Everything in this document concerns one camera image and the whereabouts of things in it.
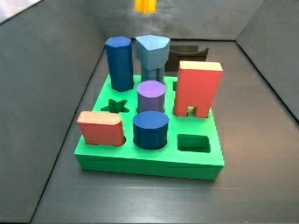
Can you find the light blue pentagon block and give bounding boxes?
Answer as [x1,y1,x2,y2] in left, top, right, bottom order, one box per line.
[135,35,171,82]

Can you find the green shape sorter board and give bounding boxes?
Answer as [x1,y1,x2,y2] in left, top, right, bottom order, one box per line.
[75,77,224,180]

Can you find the dark blue hexagonal prism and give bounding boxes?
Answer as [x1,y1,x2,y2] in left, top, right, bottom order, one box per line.
[106,36,134,92]

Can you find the tall red arch block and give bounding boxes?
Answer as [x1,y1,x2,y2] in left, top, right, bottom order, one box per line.
[174,60,223,118]

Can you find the purple cylinder block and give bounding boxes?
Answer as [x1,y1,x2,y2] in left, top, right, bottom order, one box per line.
[138,80,166,112]

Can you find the short red rounded block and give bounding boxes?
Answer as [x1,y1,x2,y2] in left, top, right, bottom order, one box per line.
[78,111,126,146]

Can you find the orange star prism block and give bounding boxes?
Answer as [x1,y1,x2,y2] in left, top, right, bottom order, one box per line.
[135,0,156,14]

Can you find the black curved block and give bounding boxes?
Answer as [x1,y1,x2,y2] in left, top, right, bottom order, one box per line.
[164,45,210,72]

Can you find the dark blue cylinder block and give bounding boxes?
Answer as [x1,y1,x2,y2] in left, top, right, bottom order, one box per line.
[134,111,170,150]

